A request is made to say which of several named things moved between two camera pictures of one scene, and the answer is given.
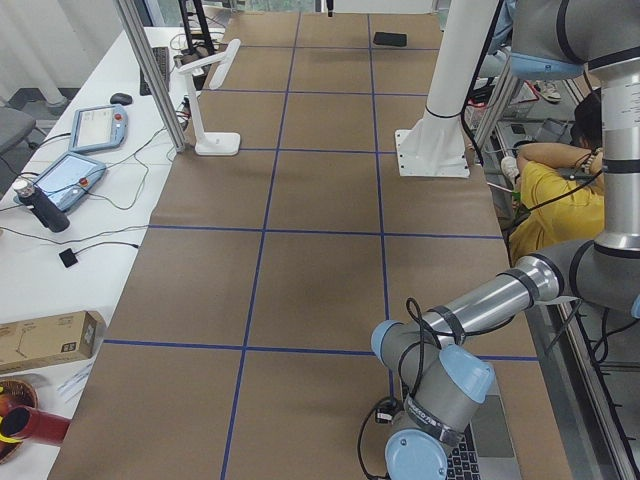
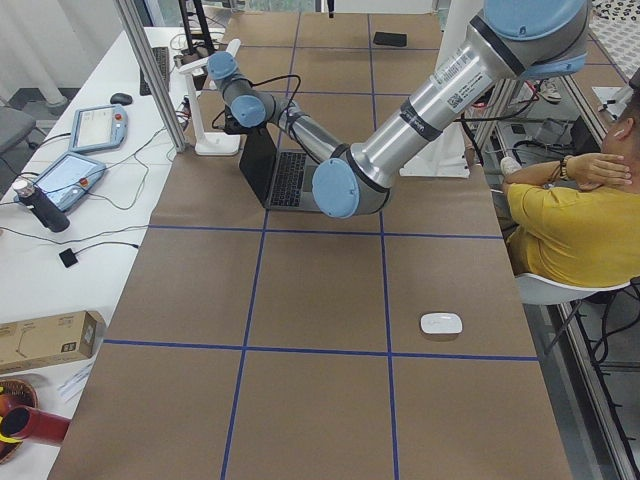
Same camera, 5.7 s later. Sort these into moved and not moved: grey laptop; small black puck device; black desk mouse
Moved: grey laptop
Not moved: small black puck device; black desk mouse
